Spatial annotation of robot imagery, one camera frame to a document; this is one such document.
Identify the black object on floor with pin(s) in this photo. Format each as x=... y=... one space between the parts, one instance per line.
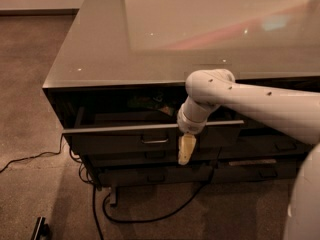
x=41 y=229

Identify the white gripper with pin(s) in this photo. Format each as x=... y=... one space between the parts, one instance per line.
x=188 y=125

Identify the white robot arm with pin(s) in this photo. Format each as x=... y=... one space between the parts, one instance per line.
x=294 y=113

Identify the grey drawer cabinet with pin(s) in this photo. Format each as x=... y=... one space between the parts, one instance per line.
x=117 y=49

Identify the dark wall baseboard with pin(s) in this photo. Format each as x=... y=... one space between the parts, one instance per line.
x=38 y=12

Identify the green snack bag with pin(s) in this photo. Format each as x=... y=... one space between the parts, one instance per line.
x=151 y=104

